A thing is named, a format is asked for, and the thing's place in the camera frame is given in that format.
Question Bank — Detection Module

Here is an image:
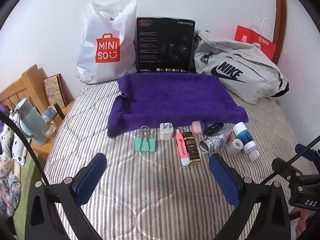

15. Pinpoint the white tape roll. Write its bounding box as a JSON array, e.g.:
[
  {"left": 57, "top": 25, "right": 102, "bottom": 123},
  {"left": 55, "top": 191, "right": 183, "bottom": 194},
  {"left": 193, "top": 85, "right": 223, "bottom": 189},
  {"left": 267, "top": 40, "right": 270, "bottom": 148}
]
[{"left": 227, "top": 138, "right": 244, "bottom": 157}]

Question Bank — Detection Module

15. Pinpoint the blue white Vaseline balm stick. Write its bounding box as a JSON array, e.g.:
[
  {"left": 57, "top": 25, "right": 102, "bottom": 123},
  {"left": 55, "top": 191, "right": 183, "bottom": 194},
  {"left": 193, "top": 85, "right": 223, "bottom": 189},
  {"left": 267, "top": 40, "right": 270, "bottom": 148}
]
[{"left": 233, "top": 122, "right": 260, "bottom": 161}]

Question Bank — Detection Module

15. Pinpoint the clear candy bottle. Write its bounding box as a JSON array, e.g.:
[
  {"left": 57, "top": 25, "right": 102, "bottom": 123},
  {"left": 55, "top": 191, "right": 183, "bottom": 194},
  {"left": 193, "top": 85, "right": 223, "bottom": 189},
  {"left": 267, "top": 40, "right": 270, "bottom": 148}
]
[{"left": 200, "top": 128, "right": 233, "bottom": 153}]

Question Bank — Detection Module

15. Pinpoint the black tube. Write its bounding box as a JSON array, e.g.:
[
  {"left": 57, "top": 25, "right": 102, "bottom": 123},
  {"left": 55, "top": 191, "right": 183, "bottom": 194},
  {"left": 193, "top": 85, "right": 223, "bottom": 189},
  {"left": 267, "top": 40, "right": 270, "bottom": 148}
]
[{"left": 203, "top": 122, "right": 224, "bottom": 137}]

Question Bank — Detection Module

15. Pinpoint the black gold Grand Reserve box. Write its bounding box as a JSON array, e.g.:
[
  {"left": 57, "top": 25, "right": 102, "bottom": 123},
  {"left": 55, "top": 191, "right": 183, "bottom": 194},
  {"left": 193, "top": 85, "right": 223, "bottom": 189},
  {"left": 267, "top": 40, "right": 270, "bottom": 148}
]
[{"left": 183, "top": 132, "right": 201, "bottom": 165}]

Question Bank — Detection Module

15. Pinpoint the pink and blue round case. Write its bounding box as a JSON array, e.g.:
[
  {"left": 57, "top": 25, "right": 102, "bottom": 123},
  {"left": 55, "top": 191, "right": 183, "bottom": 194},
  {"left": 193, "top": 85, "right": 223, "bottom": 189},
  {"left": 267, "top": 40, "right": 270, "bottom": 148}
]
[{"left": 191, "top": 120, "right": 206, "bottom": 134}]

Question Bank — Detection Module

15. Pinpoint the pink highlighter pen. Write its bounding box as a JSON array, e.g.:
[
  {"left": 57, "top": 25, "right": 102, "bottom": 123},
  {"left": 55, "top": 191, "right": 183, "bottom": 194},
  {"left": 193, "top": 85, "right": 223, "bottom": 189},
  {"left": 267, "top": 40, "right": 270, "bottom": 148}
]
[{"left": 175, "top": 129, "right": 190, "bottom": 167}]

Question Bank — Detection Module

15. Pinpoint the teal binder clip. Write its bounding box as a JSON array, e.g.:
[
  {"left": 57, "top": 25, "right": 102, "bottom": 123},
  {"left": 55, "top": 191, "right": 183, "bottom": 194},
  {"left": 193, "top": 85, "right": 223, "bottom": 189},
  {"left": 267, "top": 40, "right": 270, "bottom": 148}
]
[{"left": 134, "top": 126, "right": 156, "bottom": 152}]

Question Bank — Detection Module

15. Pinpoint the white USB charger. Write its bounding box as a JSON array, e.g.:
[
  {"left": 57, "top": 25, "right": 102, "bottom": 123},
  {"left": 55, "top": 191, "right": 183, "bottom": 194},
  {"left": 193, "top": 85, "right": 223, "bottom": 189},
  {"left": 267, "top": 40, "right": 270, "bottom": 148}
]
[{"left": 159, "top": 122, "right": 174, "bottom": 140}]

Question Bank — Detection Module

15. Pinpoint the person's right hand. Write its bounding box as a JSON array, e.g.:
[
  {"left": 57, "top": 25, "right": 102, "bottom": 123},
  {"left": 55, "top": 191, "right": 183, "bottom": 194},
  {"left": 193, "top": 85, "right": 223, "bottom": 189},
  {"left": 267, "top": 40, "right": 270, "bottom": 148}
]
[{"left": 295, "top": 209, "right": 314, "bottom": 238}]

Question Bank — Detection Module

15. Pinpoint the floral clothing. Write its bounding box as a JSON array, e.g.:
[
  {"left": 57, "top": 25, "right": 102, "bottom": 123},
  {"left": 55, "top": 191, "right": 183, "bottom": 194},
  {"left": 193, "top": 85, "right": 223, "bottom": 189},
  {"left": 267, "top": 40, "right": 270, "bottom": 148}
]
[{"left": 1, "top": 122, "right": 29, "bottom": 220}]

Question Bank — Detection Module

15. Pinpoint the clear glass cup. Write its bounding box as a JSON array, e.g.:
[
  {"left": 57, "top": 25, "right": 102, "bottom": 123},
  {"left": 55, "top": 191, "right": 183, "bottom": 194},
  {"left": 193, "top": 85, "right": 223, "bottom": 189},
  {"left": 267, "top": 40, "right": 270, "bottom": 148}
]
[{"left": 42, "top": 106, "right": 57, "bottom": 139}]

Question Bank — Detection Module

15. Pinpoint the grey Nike bag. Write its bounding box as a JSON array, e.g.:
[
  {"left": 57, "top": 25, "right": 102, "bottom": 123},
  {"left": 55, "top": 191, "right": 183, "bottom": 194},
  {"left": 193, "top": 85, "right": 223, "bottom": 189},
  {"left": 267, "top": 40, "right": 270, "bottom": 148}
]
[{"left": 194, "top": 31, "right": 290, "bottom": 104}]

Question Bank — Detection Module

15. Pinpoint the striped bed quilt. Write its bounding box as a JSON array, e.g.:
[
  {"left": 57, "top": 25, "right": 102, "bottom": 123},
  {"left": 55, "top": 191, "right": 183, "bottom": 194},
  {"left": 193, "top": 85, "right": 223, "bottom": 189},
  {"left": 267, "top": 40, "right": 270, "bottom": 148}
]
[{"left": 44, "top": 81, "right": 302, "bottom": 239}]

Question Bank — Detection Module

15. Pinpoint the patterned notebook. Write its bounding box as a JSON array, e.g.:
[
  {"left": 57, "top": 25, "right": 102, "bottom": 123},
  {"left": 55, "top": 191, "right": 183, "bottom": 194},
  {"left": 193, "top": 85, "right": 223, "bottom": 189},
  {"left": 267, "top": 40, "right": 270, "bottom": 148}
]
[{"left": 43, "top": 74, "right": 67, "bottom": 108}]

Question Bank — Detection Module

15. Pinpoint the wooden chair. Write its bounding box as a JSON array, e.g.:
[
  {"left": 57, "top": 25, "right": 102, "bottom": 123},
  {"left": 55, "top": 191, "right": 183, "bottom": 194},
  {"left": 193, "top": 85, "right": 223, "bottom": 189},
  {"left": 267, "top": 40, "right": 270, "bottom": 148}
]
[{"left": 1, "top": 64, "right": 74, "bottom": 160}]

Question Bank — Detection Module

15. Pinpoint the red paper shopping bag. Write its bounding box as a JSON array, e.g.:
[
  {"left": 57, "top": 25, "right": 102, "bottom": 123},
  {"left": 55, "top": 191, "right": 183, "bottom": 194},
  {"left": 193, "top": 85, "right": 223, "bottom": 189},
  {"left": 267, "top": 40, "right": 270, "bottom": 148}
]
[{"left": 234, "top": 18, "right": 276, "bottom": 60}]

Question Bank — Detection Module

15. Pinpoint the purple towel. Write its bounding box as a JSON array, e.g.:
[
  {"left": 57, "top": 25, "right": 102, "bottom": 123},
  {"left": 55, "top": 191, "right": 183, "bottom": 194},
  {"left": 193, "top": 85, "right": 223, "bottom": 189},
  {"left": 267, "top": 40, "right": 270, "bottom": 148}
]
[{"left": 107, "top": 73, "right": 248, "bottom": 138}]

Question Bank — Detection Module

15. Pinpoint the black headset box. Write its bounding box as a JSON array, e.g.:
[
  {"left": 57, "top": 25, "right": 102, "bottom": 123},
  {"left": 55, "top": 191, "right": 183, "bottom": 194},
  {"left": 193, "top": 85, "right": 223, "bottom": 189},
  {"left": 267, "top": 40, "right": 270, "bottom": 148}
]
[{"left": 137, "top": 17, "right": 195, "bottom": 73}]

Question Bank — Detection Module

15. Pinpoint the white Miniso plastic bag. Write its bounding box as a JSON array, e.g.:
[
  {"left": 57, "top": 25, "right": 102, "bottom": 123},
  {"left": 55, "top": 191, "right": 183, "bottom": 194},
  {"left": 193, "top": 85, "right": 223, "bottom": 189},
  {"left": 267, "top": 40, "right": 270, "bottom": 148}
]
[{"left": 76, "top": 0, "right": 137, "bottom": 85}]

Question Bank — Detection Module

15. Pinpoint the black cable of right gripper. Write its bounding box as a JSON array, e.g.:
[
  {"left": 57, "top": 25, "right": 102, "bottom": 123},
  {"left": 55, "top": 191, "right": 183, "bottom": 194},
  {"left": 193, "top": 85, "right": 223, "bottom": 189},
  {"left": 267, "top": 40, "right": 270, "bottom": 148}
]
[{"left": 260, "top": 134, "right": 320, "bottom": 185}]

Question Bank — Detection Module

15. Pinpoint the wooden bed post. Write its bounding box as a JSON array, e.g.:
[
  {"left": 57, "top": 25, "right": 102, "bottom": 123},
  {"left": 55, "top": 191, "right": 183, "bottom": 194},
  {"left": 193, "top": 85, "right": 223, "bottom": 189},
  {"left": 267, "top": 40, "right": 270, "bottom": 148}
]
[{"left": 272, "top": 0, "right": 287, "bottom": 64}]

